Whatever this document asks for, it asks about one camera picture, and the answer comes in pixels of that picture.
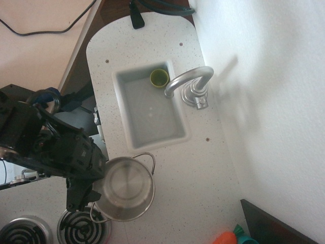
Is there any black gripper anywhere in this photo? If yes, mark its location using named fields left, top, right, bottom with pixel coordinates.
left=38, top=111, right=106, bottom=211

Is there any stainless steel pot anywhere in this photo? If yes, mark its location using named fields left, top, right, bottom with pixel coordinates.
left=90, top=152, right=155, bottom=224

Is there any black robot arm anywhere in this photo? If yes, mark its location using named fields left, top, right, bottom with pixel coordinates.
left=1, top=89, right=106, bottom=212

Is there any right stove burner coil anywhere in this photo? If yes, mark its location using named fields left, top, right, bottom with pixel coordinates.
left=57, top=207, right=112, bottom=243

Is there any stove burner coil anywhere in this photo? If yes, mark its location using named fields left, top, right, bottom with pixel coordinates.
left=57, top=207, right=112, bottom=243
left=1, top=216, right=53, bottom=244

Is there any silver stove knob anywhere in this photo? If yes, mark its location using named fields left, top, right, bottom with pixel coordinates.
left=9, top=169, right=39, bottom=187

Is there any left stove burner coil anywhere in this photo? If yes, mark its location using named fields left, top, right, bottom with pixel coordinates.
left=1, top=216, right=53, bottom=244

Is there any grey sink basin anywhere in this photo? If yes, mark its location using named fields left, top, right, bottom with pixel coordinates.
left=112, top=60, right=191, bottom=152

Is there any green plastic cup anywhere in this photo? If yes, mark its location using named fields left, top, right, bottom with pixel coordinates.
left=149, top=69, right=170, bottom=88

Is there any orange toy carrot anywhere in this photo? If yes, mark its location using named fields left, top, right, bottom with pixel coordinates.
left=213, top=231, right=237, bottom=244

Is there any silver toy faucet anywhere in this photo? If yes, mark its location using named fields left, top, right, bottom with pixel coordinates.
left=165, top=66, right=214, bottom=110

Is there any teal plastic toy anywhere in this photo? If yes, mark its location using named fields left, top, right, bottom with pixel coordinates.
left=233, top=224, right=258, bottom=244

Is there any dark brown board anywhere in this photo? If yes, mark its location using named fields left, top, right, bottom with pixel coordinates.
left=240, top=199, right=317, bottom=244

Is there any blue cable bundle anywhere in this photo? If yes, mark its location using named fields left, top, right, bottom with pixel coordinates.
left=32, top=87, right=62, bottom=112

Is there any black power cable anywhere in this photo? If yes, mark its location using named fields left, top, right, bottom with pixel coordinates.
left=0, top=0, right=97, bottom=37

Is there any black strap clip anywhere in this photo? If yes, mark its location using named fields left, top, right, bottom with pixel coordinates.
left=128, top=1, right=145, bottom=29

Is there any dark green hose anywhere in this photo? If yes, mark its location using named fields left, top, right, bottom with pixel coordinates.
left=138, top=0, right=196, bottom=17

